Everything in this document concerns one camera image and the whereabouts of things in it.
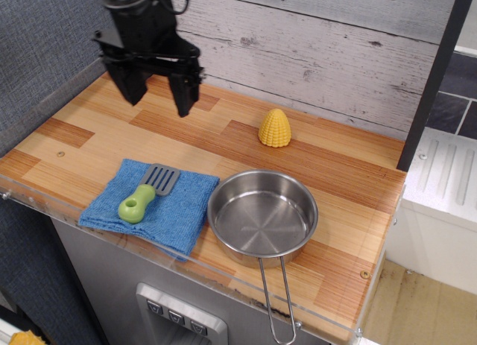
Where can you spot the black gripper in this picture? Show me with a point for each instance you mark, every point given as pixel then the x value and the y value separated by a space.
pixel 144 41

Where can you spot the green handled grey spatula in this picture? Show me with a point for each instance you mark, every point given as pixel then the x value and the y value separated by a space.
pixel 158 180

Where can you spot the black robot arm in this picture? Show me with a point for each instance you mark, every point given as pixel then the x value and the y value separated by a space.
pixel 144 42

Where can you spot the blue folded cloth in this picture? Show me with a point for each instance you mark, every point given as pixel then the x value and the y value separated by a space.
pixel 174 221

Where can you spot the white ridged appliance top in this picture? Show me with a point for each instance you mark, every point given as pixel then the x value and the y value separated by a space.
pixel 442 175

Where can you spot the yellow toy corn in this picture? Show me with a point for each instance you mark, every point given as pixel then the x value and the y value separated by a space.
pixel 275 130

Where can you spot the grey control panel with buttons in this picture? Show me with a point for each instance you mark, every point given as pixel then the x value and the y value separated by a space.
pixel 169 320

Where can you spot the yellow object at bottom left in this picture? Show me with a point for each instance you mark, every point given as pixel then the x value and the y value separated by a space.
pixel 26 338

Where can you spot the steel pan with wire handle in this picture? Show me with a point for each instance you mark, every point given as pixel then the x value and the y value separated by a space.
pixel 263 219

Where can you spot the dark right upright post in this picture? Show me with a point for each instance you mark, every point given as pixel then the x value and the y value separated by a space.
pixel 449 40

